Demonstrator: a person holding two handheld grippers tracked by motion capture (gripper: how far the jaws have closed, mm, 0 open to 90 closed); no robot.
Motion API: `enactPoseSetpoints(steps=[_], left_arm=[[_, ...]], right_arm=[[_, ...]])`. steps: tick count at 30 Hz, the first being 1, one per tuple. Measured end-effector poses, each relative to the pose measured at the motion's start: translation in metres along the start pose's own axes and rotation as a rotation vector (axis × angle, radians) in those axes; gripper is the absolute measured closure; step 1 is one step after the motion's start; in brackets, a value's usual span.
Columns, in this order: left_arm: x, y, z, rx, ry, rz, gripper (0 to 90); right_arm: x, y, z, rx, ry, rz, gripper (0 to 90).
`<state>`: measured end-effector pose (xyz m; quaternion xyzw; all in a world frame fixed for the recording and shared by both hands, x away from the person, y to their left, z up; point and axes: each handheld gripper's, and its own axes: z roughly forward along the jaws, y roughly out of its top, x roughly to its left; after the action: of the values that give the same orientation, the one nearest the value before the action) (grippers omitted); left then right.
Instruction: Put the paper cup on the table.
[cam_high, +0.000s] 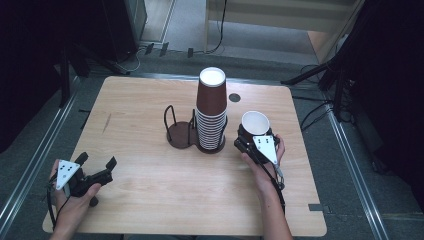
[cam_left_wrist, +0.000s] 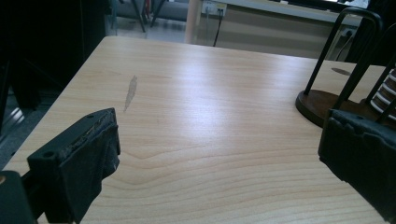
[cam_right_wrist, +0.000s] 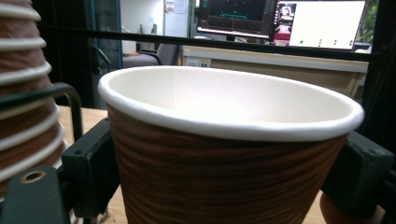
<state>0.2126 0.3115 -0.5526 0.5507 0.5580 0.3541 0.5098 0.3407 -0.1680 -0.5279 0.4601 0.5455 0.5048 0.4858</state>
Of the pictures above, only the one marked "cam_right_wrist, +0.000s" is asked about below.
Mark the black horizontal frame bar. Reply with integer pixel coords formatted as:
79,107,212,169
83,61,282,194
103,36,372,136
39,25,375,63

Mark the dark curtain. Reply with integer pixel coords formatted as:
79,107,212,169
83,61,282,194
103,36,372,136
32,0,123,110
357,0,396,154

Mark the ribbed brown paper cup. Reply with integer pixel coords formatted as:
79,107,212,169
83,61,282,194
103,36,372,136
97,65,365,224

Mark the grey office chair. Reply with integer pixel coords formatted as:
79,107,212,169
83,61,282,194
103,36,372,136
122,43,183,70

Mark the dark computer monitor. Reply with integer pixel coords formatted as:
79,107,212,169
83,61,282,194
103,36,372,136
196,0,278,40

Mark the bright white computer monitor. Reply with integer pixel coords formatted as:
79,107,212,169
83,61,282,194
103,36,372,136
274,0,368,51

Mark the beige desk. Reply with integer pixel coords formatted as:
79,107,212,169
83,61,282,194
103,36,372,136
181,45,371,102

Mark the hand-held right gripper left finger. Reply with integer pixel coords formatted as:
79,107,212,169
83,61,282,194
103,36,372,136
61,117,121,219

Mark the white power outlet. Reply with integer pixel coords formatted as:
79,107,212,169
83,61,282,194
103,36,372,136
185,56,212,69

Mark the stack of brown cups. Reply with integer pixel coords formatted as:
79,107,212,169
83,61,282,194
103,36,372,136
0,0,67,200

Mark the black wire cup holder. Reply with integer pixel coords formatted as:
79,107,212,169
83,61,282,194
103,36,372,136
0,81,84,144

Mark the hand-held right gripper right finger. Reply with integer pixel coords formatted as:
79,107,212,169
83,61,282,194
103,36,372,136
320,130,396,219

